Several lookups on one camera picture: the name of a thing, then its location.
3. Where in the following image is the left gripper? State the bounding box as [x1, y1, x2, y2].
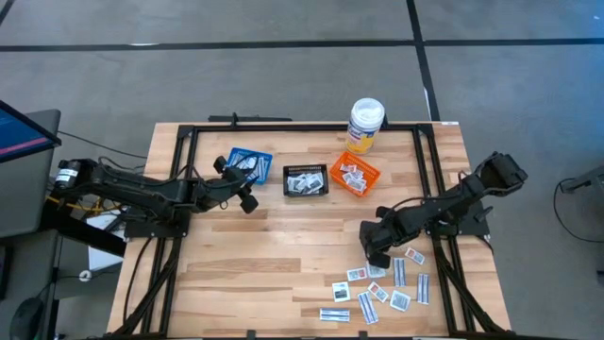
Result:
[202, 155, 260, 214]

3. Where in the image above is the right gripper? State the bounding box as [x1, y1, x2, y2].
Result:
[359, 206, 426, 270]

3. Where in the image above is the blue plastic basket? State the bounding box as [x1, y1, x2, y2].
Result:
[226, 146, 275, 186]

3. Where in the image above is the black plastic basket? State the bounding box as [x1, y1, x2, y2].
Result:
[282, 163, 330, 198]

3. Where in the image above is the orange plastic basket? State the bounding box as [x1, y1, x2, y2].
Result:
[328, 150, 382, 198]

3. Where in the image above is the Lysol wipes canister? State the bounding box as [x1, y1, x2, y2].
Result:
[345, 97, 386, 155]

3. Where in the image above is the white paper sheet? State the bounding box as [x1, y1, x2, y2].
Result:
[87, 212, 126, 272]

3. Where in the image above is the black diagonal beam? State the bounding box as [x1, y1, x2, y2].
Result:
[44, 207, 127, 259]

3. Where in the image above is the grey metal stand foot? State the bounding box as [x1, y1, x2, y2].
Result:
[559, 163, 604, 195]

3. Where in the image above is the monitor with blue screen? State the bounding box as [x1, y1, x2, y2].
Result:
[0, 99, 63, 164]

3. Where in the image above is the black computer mouse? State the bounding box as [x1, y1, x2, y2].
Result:
[8, 296, 46, 340]

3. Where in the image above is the yellow cable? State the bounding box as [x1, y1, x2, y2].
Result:
[45, 194, 110, 214]

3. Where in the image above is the black floor cable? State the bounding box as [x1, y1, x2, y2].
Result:
[550, 186, 604, 244]

